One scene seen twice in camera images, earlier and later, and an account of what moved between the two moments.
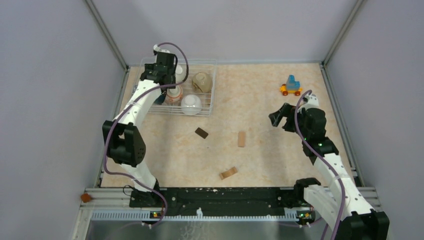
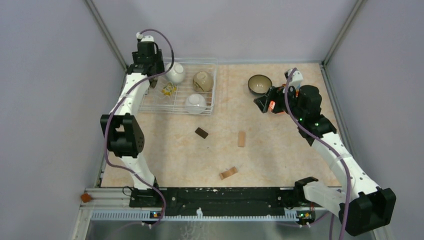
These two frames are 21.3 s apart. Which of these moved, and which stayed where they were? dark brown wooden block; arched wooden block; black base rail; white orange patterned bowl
Moved: white orange patterned bowl
Stayed: arched wooden block; black base rail; dark brown wooden block
